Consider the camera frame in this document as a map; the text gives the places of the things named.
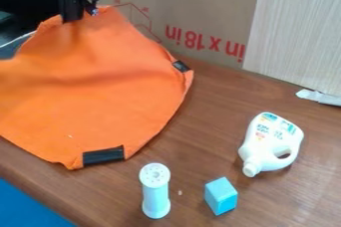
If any cardboard box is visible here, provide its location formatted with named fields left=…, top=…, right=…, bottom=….
left=94, top=0, right=341, bottom=70

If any orange cloth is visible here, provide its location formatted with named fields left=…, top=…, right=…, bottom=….
left=0, top=5, right=196, bottom=171

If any white toy detergent bottle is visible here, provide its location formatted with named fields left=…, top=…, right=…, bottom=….
left=236, top=111, right=307, bottom=178

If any white toy salt shaker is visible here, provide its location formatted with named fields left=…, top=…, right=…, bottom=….
left=137, top=161, right=173, bottom=220

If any light blue block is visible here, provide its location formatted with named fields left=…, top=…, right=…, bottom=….
left=202, top=176, right=240, bottom=217

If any light wooden board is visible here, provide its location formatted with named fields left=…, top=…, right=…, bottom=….
left=240, top=0, right=341, bottom=98

